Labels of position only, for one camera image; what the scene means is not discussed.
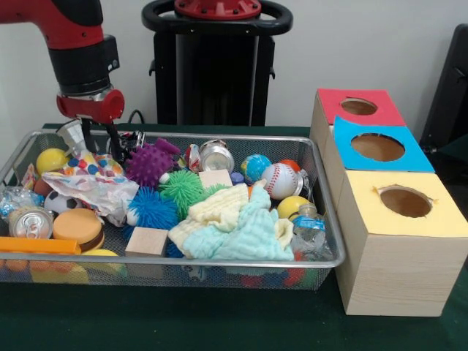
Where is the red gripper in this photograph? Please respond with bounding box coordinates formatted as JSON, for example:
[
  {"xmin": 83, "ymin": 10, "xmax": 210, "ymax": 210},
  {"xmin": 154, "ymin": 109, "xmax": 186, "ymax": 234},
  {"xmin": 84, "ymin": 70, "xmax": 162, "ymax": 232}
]
[{"xmin": 56, "ymin": 88, "xmax": 126, "ymax": 162}]

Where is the polka dot paper napkin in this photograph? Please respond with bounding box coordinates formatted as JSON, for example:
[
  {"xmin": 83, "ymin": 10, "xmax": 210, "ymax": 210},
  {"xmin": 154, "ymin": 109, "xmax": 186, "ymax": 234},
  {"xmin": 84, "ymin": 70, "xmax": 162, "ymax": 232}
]
[{"xmin": 42, "ymin": 153, "xmax": 140, "ymax": 227}]

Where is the shallow mesh bin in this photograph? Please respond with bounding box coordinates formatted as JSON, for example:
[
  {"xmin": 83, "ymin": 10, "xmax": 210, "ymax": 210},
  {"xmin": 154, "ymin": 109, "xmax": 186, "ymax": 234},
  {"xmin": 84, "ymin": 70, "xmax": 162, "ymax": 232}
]
[{"xmin": 0, "ymin": 129, "xmax": 347, "ymax": 293}]

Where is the wooden three-hole box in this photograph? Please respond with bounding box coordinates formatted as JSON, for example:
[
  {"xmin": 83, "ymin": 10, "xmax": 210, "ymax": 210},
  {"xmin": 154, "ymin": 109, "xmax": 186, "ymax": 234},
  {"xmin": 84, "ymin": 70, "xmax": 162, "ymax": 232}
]
[{"xmin": 309, "ymin": 88, "xmax": 468, "ymax": 317}]

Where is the plain yellow ball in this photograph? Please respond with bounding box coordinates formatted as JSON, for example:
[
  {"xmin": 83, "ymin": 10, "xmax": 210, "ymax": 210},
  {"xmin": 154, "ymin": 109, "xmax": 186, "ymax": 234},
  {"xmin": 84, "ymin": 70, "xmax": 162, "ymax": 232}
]
[{"xmin": 35, "ymin": 148, "xmax": 70, "ymax": 176}]

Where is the purple knobbly toy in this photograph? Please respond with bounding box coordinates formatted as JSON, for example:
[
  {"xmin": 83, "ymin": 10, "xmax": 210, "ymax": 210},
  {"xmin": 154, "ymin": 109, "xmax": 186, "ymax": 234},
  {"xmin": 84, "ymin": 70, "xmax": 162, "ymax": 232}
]
[{"xmin": 126, "ymin": 137, "xmax": 182, "ymax": 189}]

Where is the brown toy football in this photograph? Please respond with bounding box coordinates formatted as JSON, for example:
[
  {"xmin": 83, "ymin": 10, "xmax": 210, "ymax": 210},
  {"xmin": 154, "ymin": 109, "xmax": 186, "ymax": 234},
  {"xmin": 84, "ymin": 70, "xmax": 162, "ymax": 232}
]
[{"xmin": 33, "ymin": 178, "xmax": 54, "ymax": 198}]

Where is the blue spiky ball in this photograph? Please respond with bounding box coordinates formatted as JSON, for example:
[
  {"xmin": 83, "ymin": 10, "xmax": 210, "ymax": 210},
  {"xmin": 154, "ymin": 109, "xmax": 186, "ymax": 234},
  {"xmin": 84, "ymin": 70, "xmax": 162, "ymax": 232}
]
[{"xmin": 122, "ymin": 186, "xmax": 180, "ymax": 238}]

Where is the orange foam disc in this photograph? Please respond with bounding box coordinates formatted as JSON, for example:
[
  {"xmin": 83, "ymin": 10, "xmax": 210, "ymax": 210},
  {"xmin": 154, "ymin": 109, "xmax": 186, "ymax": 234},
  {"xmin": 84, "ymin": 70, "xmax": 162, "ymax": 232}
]
[{"xmin": 52, "ymin": 208, "xmax": 105, "ymax": 253}]

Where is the green spiky ball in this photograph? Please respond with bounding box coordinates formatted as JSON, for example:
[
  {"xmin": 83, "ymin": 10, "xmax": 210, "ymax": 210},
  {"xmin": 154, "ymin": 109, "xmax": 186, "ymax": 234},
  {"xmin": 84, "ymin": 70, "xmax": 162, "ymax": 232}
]
[
  {"xmin": 159, "ymin": 170, "xmax": 205, "ymax": 220},
  {"xmin": 203, "ymin": 184, "xmax": 231, "ymax": 197}
]

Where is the orange toy brick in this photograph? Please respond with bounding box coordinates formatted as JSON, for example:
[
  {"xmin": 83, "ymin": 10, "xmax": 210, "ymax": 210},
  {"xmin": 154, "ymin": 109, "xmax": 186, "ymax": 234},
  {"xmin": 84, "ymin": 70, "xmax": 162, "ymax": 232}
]
[{"xmin": 0, "ymin": 236, "xmax": 82, "ymax": 256}]

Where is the pale yellow muslin cloth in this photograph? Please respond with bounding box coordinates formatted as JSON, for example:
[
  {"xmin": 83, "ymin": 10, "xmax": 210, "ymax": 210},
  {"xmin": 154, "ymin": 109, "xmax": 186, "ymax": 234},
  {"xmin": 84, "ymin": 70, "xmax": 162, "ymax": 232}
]
[{"xmin": 167, "ymin": 182, "xmax": 295, "ymax": 257}]

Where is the teal muslin cloth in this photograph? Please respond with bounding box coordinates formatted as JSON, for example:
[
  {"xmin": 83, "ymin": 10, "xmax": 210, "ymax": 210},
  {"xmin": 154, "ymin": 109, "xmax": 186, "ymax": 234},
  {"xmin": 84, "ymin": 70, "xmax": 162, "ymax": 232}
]
[{"xmin": 182, "ymin": 184, "xmax": 295, "ymax": 261}]

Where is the white baseball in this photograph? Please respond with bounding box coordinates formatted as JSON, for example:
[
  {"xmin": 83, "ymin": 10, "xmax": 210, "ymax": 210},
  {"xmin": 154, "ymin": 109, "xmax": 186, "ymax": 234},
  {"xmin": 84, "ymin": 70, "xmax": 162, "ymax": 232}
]
[{"xmin": 261, "ymin": 162, "xmax": 299, "ymax": 201}]

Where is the dark green table cloth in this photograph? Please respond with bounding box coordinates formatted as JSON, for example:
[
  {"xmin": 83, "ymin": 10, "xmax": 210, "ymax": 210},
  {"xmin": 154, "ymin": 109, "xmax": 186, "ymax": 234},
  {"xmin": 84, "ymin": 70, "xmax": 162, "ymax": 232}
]
[{"xmin": 0, "ymin": 122, "xmax": 468, "ymax": 351}]

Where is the yellow ball with black band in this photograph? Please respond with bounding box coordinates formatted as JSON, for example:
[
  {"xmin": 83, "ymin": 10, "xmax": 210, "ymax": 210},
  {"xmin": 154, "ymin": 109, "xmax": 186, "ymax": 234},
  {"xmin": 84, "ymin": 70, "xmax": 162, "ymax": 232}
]
[{"xmin": 276, "ymin": 195, "xmax": 312, "ymax": 220}]

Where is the black upright panel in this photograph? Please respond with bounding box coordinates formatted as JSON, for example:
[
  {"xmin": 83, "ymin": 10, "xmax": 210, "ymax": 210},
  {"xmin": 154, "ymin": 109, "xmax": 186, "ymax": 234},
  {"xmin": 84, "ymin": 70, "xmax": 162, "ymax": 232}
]
[{"xmin": 419, "ymin": 23, "xmax": 468, "ymax": 154}]

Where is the dark green side-table cloth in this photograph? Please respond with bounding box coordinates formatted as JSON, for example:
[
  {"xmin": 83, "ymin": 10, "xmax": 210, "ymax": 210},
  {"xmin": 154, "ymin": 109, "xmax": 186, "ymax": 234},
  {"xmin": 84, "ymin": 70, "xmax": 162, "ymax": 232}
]
[{"xmin": 434, "ymin": 137, "xmax": 468, "ymax": 176}]

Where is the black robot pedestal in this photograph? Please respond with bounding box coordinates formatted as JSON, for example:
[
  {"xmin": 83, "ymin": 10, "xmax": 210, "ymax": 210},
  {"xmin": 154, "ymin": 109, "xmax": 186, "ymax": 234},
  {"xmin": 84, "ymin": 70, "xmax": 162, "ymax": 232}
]
[{"xmin": 141, "ymin": 0, "xmax": 293, "ymax": 127}]

